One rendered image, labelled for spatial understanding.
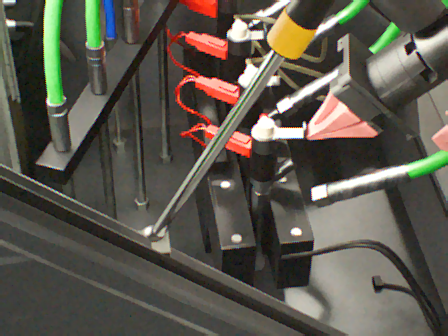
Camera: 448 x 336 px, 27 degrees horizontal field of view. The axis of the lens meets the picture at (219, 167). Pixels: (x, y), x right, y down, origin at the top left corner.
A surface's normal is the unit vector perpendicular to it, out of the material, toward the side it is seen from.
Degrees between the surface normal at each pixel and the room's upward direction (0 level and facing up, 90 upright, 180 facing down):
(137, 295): 90
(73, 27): 90
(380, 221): 0
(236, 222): 0
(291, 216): 0
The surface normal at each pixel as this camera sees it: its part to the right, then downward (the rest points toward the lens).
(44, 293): 0.15, 0.70
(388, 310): 0.01, -0.71
